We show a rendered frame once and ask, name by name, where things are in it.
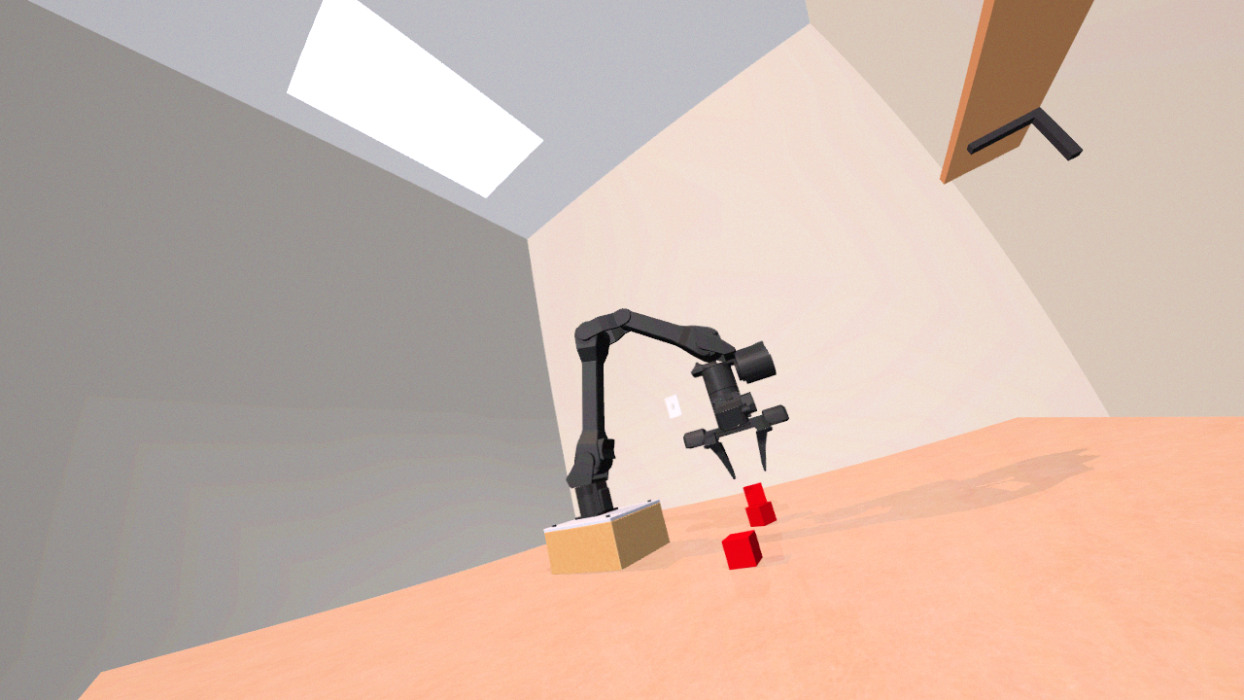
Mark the red cube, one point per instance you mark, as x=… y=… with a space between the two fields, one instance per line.
x=754 y=494
x=742 y=550
x=761 y=514

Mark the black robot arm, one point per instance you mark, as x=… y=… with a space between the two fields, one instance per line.
x=594 y=451

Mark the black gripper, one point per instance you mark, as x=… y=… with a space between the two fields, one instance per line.
x=763 y=423

